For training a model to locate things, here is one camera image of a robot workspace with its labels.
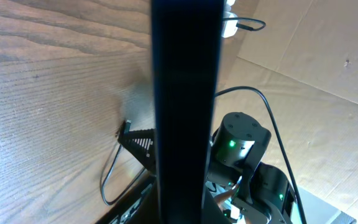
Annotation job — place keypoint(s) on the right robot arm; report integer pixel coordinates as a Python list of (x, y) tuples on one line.
[(262, 192)]

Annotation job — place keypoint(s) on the blue Galaxy smartphone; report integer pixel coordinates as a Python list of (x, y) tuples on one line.
[(186, 42)]

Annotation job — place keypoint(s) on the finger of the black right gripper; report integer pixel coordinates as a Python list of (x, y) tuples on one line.
[(141, 145)]

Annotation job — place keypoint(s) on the white USB charger adapter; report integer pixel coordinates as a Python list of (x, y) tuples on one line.
[(229, 27)]

